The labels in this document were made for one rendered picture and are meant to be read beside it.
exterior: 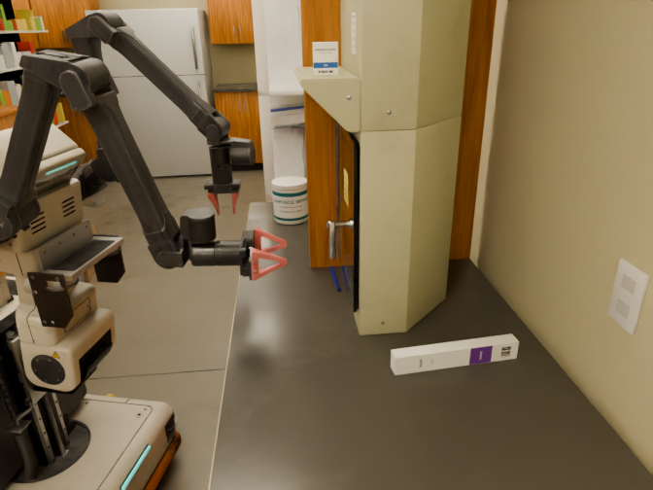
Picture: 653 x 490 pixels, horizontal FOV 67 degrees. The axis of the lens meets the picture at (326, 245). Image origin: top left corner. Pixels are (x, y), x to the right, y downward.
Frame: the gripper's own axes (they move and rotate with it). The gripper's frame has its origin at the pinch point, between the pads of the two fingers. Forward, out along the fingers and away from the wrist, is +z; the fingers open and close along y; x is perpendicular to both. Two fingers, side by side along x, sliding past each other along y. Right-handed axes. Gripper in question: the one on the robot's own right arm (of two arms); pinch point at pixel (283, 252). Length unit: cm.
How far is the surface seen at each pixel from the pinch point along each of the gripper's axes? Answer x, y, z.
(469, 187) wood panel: -5, 33, 54
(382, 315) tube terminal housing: 13.9, -4.6, 22.6
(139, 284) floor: 120, 210, -100
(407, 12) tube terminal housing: -49, -4, 23
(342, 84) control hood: -36.5, -4.4, 11.3
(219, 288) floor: 118, 198, -44
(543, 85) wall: -36, 10, 58
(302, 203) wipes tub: 13, 70, 7
